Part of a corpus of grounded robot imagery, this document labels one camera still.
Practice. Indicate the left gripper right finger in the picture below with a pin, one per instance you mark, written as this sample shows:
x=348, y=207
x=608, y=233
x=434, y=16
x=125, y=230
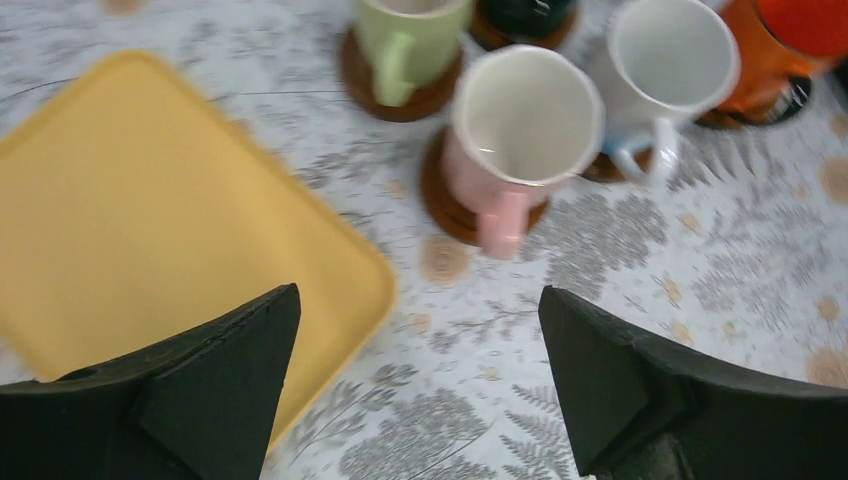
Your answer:
x=639, y=406

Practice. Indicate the brown wooden coaster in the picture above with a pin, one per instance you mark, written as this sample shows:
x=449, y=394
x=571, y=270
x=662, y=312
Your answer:
x=444, y=205
x=721, y=120
x=490, y=38
x=356, y=75
x=603, y=170

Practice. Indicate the orange mug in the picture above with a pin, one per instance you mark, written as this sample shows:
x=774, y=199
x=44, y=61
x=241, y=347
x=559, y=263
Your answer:
x=783, y=46

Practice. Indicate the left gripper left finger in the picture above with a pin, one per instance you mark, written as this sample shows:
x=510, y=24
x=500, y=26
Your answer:
x=198, y=405

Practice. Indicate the dark green mug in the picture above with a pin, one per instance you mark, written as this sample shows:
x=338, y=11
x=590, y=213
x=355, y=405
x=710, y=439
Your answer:
x=527, y=18

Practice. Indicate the light green mug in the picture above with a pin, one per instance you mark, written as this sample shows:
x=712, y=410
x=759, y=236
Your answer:
x=408, y=44

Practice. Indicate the yellow tray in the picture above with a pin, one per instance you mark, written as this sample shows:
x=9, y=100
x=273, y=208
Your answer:
x=132, y=210

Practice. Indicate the pink white mug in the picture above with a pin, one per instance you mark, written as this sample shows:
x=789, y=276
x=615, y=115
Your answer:
x=524, y=120

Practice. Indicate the floral tablecloth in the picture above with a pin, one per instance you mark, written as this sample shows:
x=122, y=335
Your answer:
x=741, y=255

